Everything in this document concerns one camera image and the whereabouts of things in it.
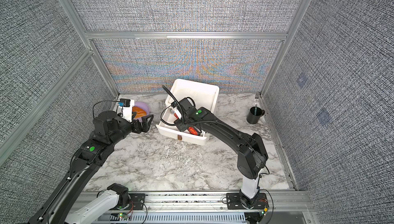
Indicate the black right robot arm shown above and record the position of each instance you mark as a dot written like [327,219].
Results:
[250,149]

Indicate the white three-drawer storage unit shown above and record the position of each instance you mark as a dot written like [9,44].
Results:
[204,95]

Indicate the orange pastry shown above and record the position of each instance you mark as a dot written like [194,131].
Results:
[139,112]

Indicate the black mug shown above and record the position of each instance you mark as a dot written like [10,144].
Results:
[251,119]

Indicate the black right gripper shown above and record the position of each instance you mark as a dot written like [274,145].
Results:
[179,122]

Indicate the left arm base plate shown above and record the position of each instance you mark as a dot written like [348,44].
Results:
[134,201]

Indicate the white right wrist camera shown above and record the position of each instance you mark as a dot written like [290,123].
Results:
[177,112]

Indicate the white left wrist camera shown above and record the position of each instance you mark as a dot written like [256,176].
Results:
[124,109]

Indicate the purple plate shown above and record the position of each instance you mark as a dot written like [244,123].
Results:
[143,106]

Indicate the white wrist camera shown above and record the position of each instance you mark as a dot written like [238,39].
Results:
[124,109]
[177,112]

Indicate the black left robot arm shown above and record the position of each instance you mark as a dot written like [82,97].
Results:
[109,129]

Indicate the green straw in mug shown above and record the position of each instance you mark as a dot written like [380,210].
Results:
[256,107]

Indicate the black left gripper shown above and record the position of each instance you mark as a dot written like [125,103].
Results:
[138,124]

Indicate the red glitter microphone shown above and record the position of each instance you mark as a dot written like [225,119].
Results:
[191,130]

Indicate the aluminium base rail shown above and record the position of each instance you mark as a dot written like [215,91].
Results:
[192,207]

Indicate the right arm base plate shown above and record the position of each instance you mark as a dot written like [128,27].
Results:
[239,201]

